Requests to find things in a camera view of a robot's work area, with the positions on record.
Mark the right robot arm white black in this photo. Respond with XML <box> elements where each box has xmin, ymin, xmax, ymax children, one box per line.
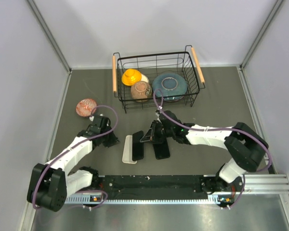
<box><xmin>140</xmin><ymin>111</ymin><xmax>269</xmax><ymax>191</ymax></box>

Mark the white bowl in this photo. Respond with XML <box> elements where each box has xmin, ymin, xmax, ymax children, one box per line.
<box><xmin>141</xmin><ymin>74</ymin><xmax>149</xmax><ymax>83</ymax></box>

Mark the black wire dish basket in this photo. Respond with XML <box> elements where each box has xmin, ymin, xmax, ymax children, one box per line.
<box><xmin>112</xmin><ymin>45</ymin><xmax>205</xmax><ymax>111</ymax></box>

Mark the yellow bowl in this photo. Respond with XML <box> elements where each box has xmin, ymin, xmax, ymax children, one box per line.
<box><xmin>121</xmin><ymin>69</ymin><xmax>142</xmax><ymax>86</ymax></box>

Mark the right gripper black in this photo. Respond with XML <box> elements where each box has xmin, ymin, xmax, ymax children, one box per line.
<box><xmin>141</xmin><ymin>120</ymin><xmax>175</xmax><ymax>144</ymax></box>

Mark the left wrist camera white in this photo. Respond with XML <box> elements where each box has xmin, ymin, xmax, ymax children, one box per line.
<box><xmin>89</xmin><ymin>114</ymin><xmax>103</xmax><ymax>122</ymax></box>

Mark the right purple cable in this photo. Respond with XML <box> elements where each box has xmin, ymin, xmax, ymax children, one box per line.
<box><xmin>153</xmin><ymin>89</ymin><xmax>273</xmax><ymax>210</ymax></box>

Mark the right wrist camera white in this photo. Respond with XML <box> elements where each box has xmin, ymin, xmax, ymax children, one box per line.
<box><xmin>155</xmin><ymin>106</ymin><xmax>163</xmax><ymax>121</ymax></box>

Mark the brown ceramic bowl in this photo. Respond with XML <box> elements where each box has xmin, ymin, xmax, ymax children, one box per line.
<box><xmin>131</xmin><ymin>81</ymin><xmax>152</xmax><ymax>103</ymax></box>

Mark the blue smartphone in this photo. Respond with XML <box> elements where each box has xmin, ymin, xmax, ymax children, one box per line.
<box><xmin>153</xmin><ymin>140</ymin><xmax>171</xmax><ymax>160</ymax></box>

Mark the beige phone case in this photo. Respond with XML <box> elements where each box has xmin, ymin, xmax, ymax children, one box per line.
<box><xmin>122</xmin><ymin>135</ymin><xmax>137</xmax><ymax>164</ymax></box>

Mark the red patterned bowl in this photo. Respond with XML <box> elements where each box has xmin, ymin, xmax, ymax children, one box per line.
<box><xmin>76</xmin><ymin>98</ymin><xmax>97</xmax><ymax>117</ymax></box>

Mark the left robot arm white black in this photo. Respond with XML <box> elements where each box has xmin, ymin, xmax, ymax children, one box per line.
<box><xmin>26</xmin><ymin>115</ymin><xmax>119</xmax><ymax>212</ymax></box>

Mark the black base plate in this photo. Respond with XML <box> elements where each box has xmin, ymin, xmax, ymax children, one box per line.
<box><xmin>71</xmin><ymin>174</ymin><xmax>234</xmax><ymax>194</ymax></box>

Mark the blue ceramic plate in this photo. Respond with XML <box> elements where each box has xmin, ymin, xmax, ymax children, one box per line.
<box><xmin>152</xmin><ymin>73</ymin><xmax>187</xmax><ymax>102</ymax></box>

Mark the black smartphone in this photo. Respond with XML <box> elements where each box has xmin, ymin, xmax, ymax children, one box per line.
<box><xmin>132</xmin><ymin>130</ymin><xmax>144</xmax><ymax>161</ymax></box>

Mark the slotted cable duct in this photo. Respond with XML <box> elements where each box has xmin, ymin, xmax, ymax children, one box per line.
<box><xmin>65</xmin><ymin>193</ymin><xmax>230</xmax><ymax>205</ymax></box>

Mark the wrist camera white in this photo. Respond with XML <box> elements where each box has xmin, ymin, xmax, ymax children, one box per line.
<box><xmin>89</xmin><ymin>114</ymin><xmax>103</xmax><ymax>122</ymax></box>
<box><xmin>155</xmin><ymin>106</ymin><xmax>163</xmax><ymax>121</ymax></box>

